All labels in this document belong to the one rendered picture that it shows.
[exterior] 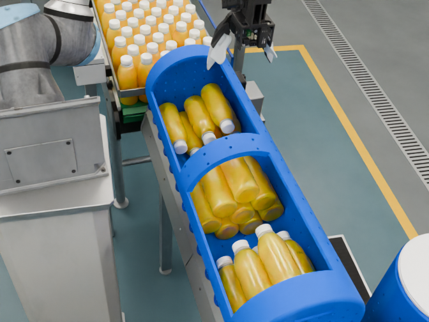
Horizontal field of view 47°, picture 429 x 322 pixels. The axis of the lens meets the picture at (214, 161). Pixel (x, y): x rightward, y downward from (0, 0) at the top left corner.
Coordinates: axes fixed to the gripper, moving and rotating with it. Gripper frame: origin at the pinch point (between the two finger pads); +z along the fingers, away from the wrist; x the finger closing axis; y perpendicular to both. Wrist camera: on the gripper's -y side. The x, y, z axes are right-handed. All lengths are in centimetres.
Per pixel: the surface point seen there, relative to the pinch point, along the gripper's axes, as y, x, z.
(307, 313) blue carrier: 50, -2, 22
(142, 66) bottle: -54, -11, 35
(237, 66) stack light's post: -80, 36, 58
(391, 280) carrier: 39, 32, 42
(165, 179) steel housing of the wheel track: -17, -12, 53
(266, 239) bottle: 30.2, -1.3, 25.3
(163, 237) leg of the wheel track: -36, -8, 110
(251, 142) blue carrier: 7.0, 3.1, 18.0
